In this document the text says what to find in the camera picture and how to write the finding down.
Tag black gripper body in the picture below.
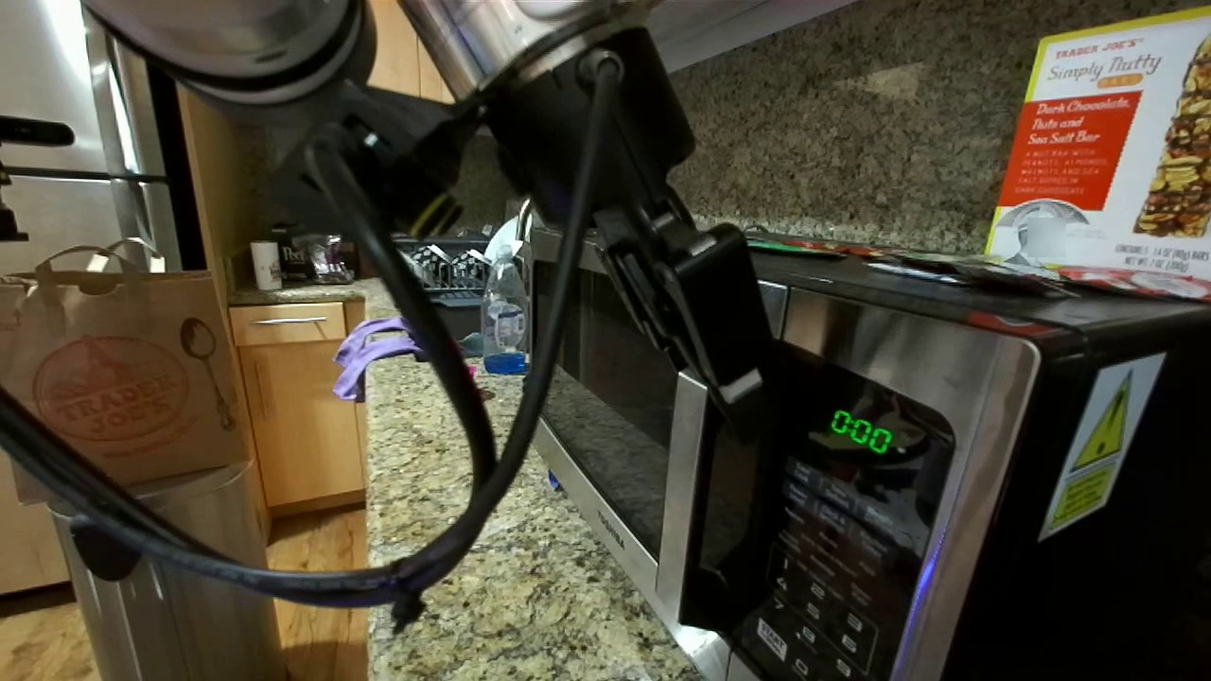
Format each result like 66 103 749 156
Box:
483 26 701 242

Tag microwave door with handle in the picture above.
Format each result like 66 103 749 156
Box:
525 224 794 646

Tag stainless black microwave body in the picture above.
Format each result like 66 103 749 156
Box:
520 219 1211 681

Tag white plastic jug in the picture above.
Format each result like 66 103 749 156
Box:
483 199 542 262

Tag purple cloth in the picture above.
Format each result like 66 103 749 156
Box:
327 315 427 405

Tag white mug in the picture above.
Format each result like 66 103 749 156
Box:
247 237 283 294

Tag tall wooden side panel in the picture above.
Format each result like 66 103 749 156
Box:
170 81 276 306

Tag wooden base cabinet with drawer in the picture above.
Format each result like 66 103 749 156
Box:
223 294 372 518

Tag printed food box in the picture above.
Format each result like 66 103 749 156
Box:
981 4 1211 306

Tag yellow warning sticker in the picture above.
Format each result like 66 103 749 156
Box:
1038 352 1174 545

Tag brown paper shopping bag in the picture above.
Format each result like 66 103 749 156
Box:
0 237 254 497

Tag stainless steel trash can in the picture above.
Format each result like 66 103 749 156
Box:
47 458 283 681

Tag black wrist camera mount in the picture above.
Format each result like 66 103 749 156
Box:
258 81 503 237

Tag wooden wall cabinets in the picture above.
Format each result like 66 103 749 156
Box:
364 0 460 105

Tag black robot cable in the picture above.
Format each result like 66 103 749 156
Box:
0 49 629 636

